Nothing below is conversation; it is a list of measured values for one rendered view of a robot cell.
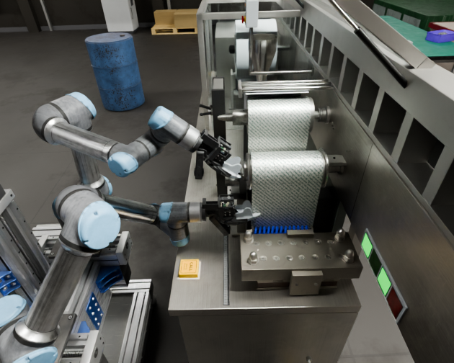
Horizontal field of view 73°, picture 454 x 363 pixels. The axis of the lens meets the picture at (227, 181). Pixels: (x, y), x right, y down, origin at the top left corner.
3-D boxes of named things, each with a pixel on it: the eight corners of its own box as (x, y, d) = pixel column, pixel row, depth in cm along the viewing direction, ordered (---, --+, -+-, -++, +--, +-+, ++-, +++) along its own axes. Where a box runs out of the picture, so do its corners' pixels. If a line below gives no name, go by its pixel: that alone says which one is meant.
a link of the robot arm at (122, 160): (9, 111, 102) (123, 156, 86) (38, 100, 110) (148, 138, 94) (21, 142, 109) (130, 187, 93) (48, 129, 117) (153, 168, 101)
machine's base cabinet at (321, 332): (212, 149, 360) (207, 75, 308) (267, 148, 360) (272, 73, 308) (197, 404, 160) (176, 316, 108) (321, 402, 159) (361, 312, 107)
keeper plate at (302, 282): (288, 289, 109) (291, 271, 103) (316, 289, 109) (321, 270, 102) (289, 296, 107) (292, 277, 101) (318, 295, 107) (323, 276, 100)
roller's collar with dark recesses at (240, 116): (232, 121, 129) (232, 106, 125) (246, 120, 129) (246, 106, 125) (233, 128, 124) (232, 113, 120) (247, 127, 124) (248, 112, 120)
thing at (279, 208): (251, 227, 119) (251, 190, 107) (312, 226, 118) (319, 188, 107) (251, 228, 118) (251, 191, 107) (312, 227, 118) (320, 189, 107)
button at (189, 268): (181, 263, 121) (180, 259, 119) (199, 263, 121) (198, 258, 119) (179, 278, 115) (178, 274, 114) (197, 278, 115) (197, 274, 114)
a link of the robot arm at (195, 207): (190, 226, 112) (192, 211, 119) (203, 226, 112) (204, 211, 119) (188, 211, 108) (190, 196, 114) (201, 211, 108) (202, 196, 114)
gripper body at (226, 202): (235, 207, 107) (200, 208, 107) (236, 225, 112) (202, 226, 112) (234, 193, 113) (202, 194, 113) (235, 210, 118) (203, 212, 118)
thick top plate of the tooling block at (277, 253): (239, 245, 118) (239, 234, 115) (344, 242, 118) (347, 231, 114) (241, 281, 106) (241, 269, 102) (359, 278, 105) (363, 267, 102)
